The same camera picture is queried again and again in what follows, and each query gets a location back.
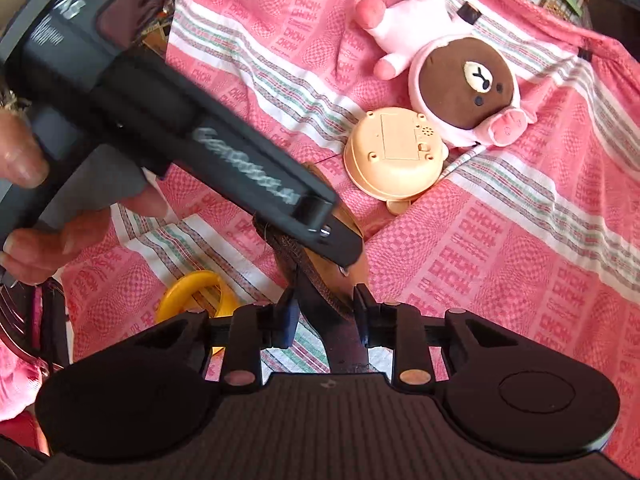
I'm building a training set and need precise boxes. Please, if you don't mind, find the pink patterned blanket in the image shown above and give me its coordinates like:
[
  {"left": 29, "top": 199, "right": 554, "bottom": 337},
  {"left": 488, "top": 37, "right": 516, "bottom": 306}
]
[{"left": 50, "top": 0, "right": 640, "bottom": 461}]

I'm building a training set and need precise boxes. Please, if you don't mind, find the person's left hand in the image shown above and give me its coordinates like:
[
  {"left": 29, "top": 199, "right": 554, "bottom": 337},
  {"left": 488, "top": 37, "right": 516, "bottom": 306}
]
[{"left": 0, "top": 110, "right": 168, "bottom": 286}]

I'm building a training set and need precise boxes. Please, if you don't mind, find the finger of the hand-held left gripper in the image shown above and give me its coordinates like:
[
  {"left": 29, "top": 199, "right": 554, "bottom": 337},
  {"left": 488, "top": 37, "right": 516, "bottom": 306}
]
[{"left": 290, "top": 199, "right": 364, "bottom": 268}]

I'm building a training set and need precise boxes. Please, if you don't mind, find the pink suited brown bear plush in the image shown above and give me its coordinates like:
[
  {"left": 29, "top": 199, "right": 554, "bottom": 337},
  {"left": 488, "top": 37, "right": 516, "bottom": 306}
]
[{"left": 354, "top": 0, "right": 538, "bottom": 148}]

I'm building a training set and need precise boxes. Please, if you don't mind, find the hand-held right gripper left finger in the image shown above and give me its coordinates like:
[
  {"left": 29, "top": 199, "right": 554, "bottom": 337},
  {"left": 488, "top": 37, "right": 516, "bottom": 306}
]
[{"left": 132, "top": 287, "right": 301, "bottom": 393}]

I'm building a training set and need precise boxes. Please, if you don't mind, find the orange round plastic toy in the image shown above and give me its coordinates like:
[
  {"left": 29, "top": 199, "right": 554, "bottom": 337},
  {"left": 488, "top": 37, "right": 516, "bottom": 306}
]
[{"left": 343, "top": 106, "right": 450, "bottom": 216}]

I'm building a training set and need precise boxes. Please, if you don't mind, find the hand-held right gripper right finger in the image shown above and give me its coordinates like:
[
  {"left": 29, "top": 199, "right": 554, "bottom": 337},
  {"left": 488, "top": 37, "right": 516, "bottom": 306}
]
[{"left": 354, "top": 284, "right": 521, "bottom": 392}]

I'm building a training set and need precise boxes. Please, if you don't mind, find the brown round plush toy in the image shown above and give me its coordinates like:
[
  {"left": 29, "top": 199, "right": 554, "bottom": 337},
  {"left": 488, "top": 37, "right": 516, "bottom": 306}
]
[{"left": 252, "top": 162, "right": 371, "bottom": 375}]

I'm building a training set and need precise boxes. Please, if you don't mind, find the yellow plastic ring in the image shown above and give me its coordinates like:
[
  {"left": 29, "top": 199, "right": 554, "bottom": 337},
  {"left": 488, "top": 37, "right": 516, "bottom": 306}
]
[{"left": 155, "top": 270, "right": 241, "bottom": 356}]

